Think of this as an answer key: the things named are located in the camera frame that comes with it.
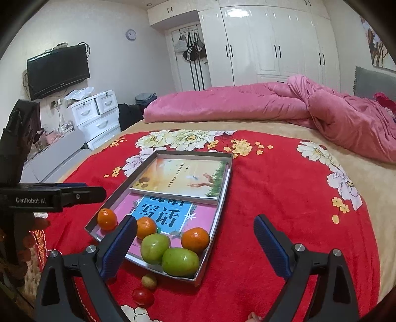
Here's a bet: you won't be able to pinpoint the white door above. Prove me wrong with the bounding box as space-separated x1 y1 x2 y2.
165 26 212 92

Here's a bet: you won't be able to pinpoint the red cloth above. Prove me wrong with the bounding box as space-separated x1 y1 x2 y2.
373 92 396 109

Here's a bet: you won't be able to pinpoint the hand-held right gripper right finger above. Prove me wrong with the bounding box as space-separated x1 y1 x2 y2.
254 214 361 322

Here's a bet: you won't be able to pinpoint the red floral blanket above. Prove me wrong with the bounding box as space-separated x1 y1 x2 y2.
29 129 381 322

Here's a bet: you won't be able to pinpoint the grey hanging bag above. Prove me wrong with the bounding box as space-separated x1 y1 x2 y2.
174 33 188 53

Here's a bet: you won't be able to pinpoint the white drawer cabinet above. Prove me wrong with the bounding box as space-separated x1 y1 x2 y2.
70 90 122 151

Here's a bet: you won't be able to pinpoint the black clothing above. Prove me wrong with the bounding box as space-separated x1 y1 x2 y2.
118 103 144 131

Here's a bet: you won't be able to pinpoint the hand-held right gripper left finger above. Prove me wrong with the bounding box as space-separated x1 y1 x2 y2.
33 215 138 322

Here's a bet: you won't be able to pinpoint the small green-brown jujube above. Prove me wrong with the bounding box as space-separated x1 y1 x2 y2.
141 273 158 291

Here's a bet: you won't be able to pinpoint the white wardrobe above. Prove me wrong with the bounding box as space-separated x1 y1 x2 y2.
148 0 341 92

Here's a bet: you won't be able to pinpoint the large green jujube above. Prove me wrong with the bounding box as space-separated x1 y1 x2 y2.
162 247 200 277
141 233 171 265

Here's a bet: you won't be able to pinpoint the black striped hanging bag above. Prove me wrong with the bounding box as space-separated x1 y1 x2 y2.
182 31 206 90

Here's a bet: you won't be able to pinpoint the red cherry tomato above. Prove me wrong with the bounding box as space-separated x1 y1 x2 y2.
132 287 155 308

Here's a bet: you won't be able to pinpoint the grey shallow tray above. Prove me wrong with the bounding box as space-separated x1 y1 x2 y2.
84 151 233 288

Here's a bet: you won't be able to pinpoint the orange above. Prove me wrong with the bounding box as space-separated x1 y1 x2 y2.
97 208 118 231
181 227 211 253
135 217 158 240

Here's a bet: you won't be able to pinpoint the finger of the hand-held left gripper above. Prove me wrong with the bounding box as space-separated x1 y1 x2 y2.
61 186 107 208
21 182 89 188

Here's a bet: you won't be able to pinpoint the folded grey clothes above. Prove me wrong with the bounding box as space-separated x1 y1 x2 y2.
135 93 158 109

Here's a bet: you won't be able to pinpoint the grey headboard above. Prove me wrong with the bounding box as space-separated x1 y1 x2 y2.
353 66 396 103

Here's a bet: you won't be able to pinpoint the black wall television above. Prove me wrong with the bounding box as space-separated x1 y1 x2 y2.
26 45 91 101

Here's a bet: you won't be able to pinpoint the white plastic bags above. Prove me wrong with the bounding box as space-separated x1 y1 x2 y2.
63 87 94 101

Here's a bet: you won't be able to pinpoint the person's left hand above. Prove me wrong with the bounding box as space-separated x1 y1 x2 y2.
21 218 50 249

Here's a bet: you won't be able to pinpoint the grey bench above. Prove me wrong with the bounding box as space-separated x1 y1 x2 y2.
20 130 92 183

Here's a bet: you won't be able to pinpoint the flower tree wall mural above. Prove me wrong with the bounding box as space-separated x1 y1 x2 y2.
359 15 396 70

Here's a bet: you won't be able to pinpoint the pink workbook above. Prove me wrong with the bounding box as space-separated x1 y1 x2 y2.
94 192 219 264

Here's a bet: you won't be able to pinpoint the pink quilt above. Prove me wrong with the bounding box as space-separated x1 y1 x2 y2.
143 75 396 164

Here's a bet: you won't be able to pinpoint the sunflower cover book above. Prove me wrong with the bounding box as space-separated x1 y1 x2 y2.
129 158 231 205

